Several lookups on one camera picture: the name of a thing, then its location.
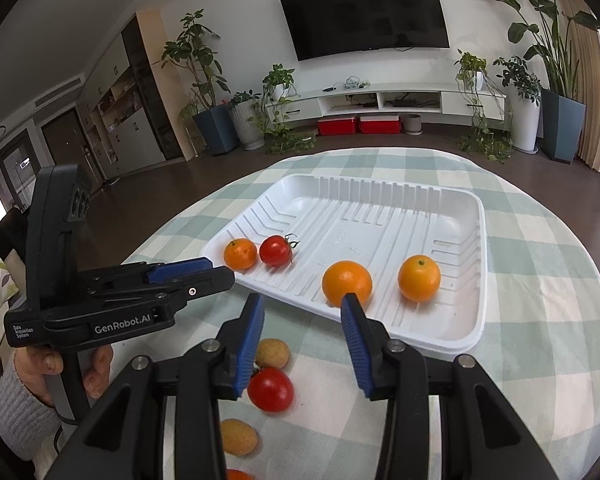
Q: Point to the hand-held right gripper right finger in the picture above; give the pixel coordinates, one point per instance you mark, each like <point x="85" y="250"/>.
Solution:
<point x="355" y="345"/>

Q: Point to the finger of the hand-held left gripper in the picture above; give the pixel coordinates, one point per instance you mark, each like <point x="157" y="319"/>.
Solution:
<point x="200" y="287"/>
<point x="180" y="270"/>

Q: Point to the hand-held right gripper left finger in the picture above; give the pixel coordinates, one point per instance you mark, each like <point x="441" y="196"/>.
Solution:
<point x="250" y="345"/>

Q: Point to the red tomato with stem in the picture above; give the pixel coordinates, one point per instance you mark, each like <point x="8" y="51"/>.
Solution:
<point x="272" y="391"/>
<point x="275" y="251"/>

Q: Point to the small mandarin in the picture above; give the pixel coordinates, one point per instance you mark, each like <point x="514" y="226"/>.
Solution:
<point x="240" y="253"/>

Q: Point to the smooth orange with stem button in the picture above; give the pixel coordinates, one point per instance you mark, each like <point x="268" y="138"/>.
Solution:
<point x="419" y="278"/>

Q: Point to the white plastic tray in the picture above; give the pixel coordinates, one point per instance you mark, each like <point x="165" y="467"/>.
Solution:
<point x="380" y="230"/>

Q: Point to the dark rough tangerine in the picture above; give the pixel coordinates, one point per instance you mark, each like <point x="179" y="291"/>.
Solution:
<point x="239" y="476"/>

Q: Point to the person's left forearm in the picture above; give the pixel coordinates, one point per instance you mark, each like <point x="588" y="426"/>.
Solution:
<point x="15" y="420"/>

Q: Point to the person's left hand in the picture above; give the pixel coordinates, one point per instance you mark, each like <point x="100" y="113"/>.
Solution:
<point x="97" y="370"/>

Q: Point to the brown room door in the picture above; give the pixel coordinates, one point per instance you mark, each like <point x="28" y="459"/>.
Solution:
<point x="65" y="145"/>

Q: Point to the tall plant in blue pot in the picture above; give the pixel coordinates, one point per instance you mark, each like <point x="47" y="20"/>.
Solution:
<point x="215" y="130"/>

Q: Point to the plant in white ribbed pot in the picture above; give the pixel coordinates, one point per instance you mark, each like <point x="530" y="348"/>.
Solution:
<point x="247" y="127"/>

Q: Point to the air vent grille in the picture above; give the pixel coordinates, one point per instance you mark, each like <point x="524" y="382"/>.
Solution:
<point x="57" y="92"/>

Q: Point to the white television cabinet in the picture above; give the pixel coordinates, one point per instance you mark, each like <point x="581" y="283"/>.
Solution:
<point x="305" y="105"/>

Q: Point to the trailing pothos in white pot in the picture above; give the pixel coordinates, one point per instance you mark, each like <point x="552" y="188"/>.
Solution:
<point x="472" y="67"/>
<point x="278" y="80"/>

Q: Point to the small grey empty pot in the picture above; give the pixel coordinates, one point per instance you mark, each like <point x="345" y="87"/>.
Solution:
<point x="413" y="124"/>

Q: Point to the black set-top box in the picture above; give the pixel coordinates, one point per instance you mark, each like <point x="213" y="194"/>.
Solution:
<point x="410" y="102"/>

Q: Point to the bushy plant in white pot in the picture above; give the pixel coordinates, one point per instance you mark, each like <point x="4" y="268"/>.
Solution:
<point x="524" y="120"/>

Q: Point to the large-leaf plant in blue pot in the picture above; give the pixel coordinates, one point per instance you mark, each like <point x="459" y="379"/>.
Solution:
<point x="562" y="130"/>

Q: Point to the beige curtain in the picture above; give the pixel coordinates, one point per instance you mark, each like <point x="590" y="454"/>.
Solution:
<point x="592" y="110"/>

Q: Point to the built-in wall cupboard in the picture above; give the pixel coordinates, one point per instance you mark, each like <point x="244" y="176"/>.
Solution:
<point x="130" y="130"/>

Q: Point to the black wall television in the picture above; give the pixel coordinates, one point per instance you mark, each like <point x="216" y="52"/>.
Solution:
<point x="365" y="10"/>

